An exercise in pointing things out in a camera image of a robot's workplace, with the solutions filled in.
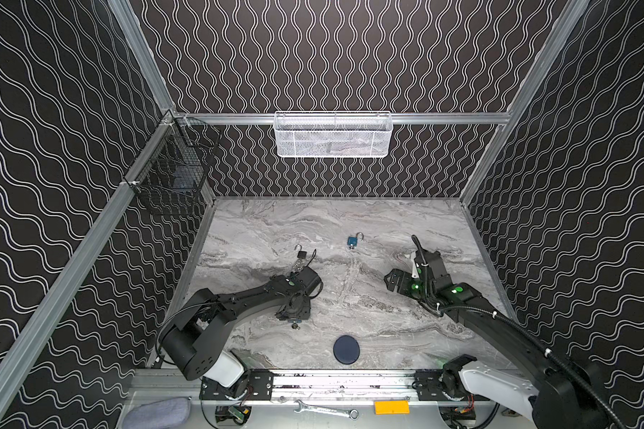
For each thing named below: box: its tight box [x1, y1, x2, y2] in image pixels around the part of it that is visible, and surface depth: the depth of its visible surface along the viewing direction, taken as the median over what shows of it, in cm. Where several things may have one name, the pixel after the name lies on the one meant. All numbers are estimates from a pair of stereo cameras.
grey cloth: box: [122, 396, 192, 429], surface depth 70 cm
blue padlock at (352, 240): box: [346, 231, 365, 247], surface depth 108 cm
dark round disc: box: [332, 335, 361, 366], surface depth 83 cm
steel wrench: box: [293, 399, 360, 421], surface depth 72 cm
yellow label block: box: [373, 399, 411, 415], surface depth 74 cm
